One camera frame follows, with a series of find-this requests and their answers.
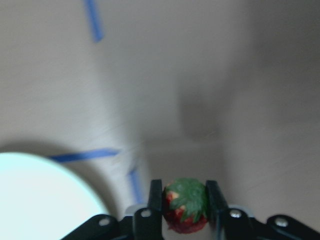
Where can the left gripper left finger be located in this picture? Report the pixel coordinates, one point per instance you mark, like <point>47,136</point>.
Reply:
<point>142,222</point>

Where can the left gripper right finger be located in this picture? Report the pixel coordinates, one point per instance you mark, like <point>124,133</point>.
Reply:
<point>231,222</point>

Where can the strawberry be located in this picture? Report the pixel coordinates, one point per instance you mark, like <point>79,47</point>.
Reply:
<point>185,205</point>

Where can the light green plate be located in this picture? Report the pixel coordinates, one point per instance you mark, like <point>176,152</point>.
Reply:
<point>41,199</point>

